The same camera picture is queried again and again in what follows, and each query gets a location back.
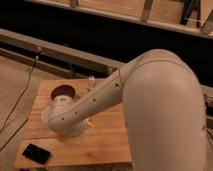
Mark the clear plastic bottle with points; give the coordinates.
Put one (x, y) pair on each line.
(91, 83)

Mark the black rectangular eraser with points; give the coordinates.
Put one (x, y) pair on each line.
(36, 154)

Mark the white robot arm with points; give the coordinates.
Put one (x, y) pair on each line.
(164, 111)

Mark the white plastic cup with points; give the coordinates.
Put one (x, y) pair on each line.
(45, 114)

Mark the grey metal rail beam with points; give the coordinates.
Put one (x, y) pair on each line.
(100, 51)

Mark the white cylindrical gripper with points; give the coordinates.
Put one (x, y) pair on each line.
(77, 129)

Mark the dark red bowl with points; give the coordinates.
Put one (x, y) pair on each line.
(66, 90)

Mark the wooden table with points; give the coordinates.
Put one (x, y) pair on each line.
(104, 142)

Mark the beige rectangular sponge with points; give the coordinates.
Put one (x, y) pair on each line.
(89, 123)

